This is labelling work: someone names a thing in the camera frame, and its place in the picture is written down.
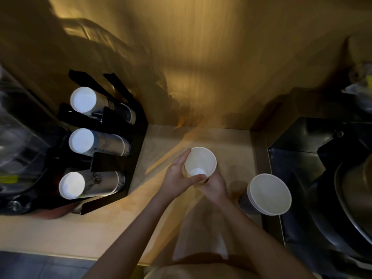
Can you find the person's right hand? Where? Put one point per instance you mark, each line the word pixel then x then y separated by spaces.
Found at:
pixel 215 190

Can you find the person's left hand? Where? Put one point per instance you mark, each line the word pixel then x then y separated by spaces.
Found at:
pixel 174 180

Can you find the person's left thumb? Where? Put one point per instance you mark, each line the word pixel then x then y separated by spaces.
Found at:
pixel 196 178

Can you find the white paper cup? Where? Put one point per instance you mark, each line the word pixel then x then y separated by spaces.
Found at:
pixel 200 161

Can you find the person's right forearm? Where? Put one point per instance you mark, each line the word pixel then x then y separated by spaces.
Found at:
pixel 255 244

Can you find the person's left forearm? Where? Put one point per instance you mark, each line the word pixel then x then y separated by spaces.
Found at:
pixel 130 238

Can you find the black cup dispenser rack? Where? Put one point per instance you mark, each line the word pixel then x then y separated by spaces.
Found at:
pixel 133 142

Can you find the stack of nested paper cups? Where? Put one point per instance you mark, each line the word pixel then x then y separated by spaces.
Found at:
pixel 268 194

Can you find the dark steel sink unit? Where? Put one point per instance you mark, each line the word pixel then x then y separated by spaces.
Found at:
pixel 299 171

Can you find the paper cup stack, grey print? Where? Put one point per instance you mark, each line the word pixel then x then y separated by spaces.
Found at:
pixel 96 142

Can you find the paper cup stack, sketch print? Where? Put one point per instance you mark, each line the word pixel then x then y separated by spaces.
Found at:
pixel 87 184

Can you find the paper cup stack, dark band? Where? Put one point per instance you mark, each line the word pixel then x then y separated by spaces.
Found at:
pixel 87 101

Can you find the large metal bowl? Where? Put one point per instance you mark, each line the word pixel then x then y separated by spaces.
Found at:
pixel 356 194

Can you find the clear plastic container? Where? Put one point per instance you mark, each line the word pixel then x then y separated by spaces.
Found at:
pixel 20 142

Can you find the crumpled plastic bag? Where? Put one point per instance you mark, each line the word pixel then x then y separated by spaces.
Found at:
pixel 361 90

